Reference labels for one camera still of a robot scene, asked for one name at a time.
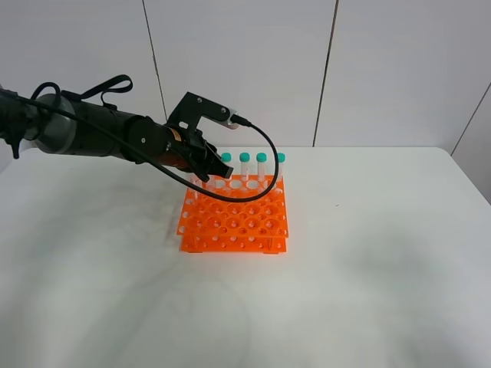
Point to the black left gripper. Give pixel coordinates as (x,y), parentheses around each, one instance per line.
(190,153)

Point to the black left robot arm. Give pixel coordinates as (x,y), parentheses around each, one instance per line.
(62,122)

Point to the rack tube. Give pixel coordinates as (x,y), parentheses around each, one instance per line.
(244,159)
(279,165)
(226,159)
(261,159)

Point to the rack tube second row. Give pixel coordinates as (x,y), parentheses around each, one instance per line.
(193,178)

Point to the orange test tube rack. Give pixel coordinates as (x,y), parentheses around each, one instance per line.
(210,225)

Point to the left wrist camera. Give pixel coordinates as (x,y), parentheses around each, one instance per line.
(192,108)

